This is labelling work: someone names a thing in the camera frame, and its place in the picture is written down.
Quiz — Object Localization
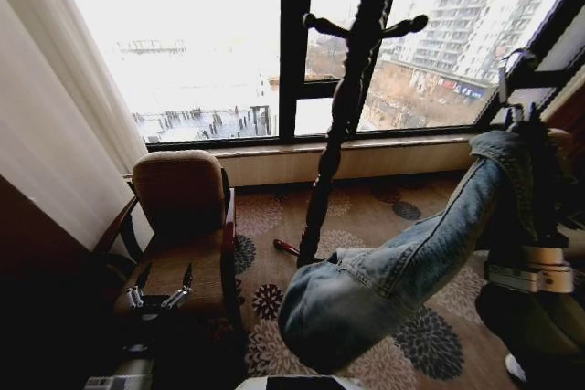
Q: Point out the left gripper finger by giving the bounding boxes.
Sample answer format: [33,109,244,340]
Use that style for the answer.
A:
[159,262,195,311]
[125,262,153,310]

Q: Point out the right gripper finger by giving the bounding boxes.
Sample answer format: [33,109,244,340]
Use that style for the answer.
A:
[529,101,558,173]
[511,104,534,173]

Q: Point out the blue denim jeans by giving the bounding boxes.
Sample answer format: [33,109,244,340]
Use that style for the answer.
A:
[277,129,527,375]

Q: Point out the brown upholstered armchair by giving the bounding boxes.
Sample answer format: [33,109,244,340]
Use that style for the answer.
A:
[107,149,244,334]

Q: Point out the dark wooden desk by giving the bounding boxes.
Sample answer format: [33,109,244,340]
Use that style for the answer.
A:
[0,174,139,390]

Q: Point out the grey apartment building outside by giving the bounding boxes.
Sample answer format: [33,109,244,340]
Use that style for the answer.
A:
[378,0,575,101]

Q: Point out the wooden window sill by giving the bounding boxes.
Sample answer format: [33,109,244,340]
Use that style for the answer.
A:
[148,130,479,188]

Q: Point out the dark wooden coat rack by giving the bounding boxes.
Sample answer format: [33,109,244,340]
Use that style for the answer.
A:
[272,0,465,270]

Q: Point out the white sheer curtain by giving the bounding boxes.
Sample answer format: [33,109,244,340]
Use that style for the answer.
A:
[0,0,152,268]

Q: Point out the silver window handle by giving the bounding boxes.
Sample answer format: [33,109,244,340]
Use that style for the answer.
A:
[497,48,538,106]

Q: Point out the dark window frame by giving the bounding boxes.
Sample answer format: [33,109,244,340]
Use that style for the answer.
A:
[146,0,585,150]

